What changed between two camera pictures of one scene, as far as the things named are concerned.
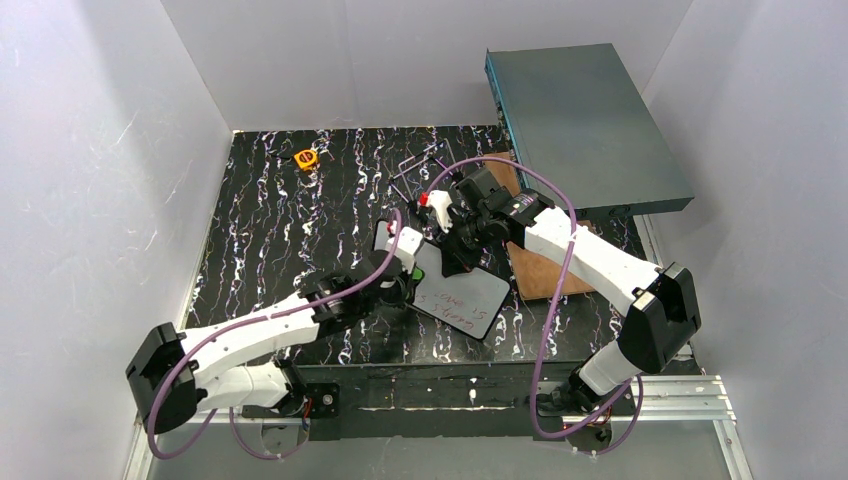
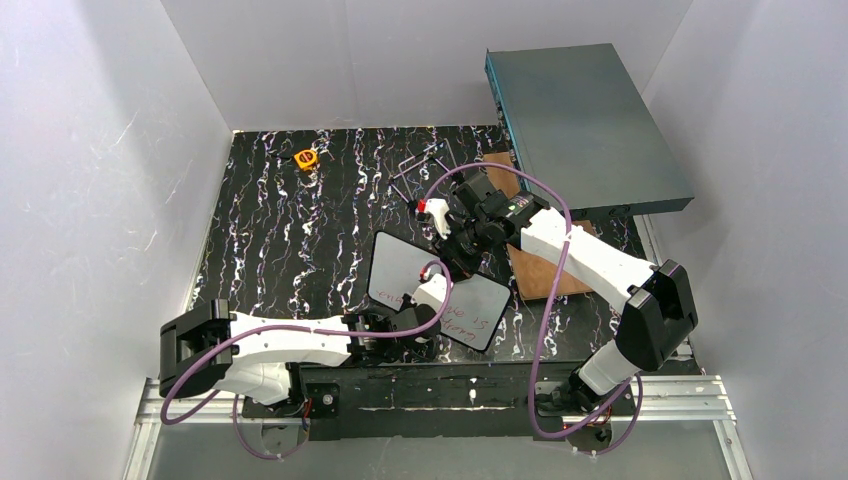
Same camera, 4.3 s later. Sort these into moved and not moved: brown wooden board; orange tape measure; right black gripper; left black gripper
Moved: left black gripper
Not moved: orange tape measure; right black gripper; brown wooden board
